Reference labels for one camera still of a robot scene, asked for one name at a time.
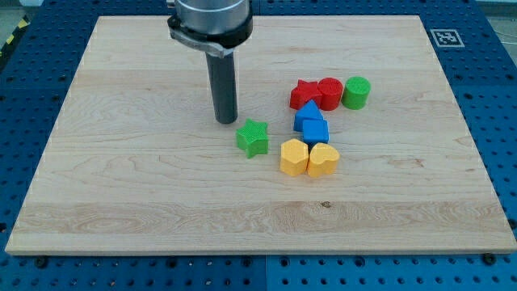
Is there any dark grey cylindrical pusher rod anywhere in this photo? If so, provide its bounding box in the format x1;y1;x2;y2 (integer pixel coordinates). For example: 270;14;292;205
205;53;237;124

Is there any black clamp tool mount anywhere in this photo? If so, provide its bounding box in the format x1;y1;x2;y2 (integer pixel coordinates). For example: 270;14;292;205
167;15;253;58

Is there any green star block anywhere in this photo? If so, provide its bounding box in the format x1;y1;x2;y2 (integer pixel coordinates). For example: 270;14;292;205
236;119;269;158

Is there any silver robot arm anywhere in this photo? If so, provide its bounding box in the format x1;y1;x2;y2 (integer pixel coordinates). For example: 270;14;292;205
167;0;253;124

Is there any red star block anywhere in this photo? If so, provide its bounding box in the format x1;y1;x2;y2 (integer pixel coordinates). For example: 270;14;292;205
289;79;323;110

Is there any yellow hexagon block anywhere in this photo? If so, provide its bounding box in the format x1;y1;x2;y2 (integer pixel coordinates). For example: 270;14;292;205
280;139;309;176

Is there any blue triangle block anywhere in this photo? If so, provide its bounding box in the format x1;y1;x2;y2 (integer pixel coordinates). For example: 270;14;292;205
293;100;324;132

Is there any red cylinder block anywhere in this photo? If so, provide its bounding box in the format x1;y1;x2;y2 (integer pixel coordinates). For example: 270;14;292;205
317;78;343;111

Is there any blue cube block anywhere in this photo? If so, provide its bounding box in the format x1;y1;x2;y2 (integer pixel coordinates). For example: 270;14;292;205
302;120;330;146

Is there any wooden board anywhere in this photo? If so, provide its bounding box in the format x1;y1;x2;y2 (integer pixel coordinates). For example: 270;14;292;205
6;15;516;255

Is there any yellow heart block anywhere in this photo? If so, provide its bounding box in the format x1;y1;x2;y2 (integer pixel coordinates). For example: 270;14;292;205
307;143;341;178

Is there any green cylinder block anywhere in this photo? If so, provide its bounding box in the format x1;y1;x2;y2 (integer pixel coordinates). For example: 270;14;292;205
342;76;371;110

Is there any white fiducial marker tag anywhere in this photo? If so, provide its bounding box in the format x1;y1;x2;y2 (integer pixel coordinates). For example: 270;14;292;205
431;28;464;48

